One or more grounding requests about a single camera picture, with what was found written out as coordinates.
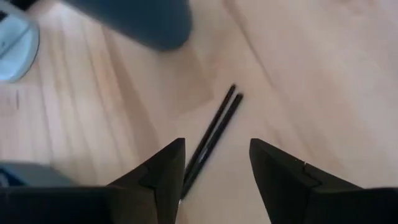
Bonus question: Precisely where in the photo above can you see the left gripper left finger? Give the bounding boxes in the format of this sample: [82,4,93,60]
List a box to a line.
[0,138,187,224]

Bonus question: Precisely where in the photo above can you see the black paintbrush yellow ferrule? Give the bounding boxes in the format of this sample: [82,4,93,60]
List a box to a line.
[179,92,245,200]

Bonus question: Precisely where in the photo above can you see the grey-teal plastic caddy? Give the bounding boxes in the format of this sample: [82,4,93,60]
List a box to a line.
[0,161,77,188]

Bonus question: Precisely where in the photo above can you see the dark teal plastic cup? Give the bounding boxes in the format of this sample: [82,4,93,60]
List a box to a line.
[60,0,194,52]

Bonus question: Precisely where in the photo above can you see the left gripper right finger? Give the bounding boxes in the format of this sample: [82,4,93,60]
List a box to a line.
[248,138,398,224]

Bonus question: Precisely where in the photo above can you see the white cylindrical container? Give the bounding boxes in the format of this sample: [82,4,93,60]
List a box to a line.
[0,0,41,84]

